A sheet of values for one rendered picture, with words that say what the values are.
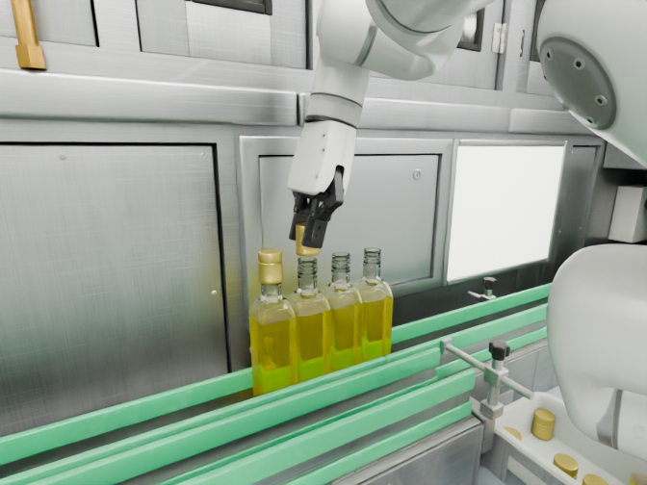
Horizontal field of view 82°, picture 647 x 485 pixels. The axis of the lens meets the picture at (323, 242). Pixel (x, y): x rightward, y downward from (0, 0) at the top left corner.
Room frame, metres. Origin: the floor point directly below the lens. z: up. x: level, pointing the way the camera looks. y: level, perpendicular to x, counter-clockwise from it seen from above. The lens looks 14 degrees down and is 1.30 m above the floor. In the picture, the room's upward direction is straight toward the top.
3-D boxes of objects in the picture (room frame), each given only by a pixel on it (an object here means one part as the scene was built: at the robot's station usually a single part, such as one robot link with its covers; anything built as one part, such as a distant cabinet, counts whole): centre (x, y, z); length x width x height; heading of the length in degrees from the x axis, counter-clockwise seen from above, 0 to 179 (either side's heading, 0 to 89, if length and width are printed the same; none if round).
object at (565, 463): (0.50, -0.39, 0.79); 0.04 x 0.04 x 0.04
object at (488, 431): (0.55, -0.25, 0.85); 0.09 x 0.04 x 0.07; 29
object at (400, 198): (0.84, -0.26, 1.15); 0.90 x 0.03 x 0.34; 119
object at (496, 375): (0.54, -0.26, 0.95); 0.17 x 0.03 x 0.12; 29
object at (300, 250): (0.53, 0.02, 1.17); 0.04 x 0.04 x 0.04
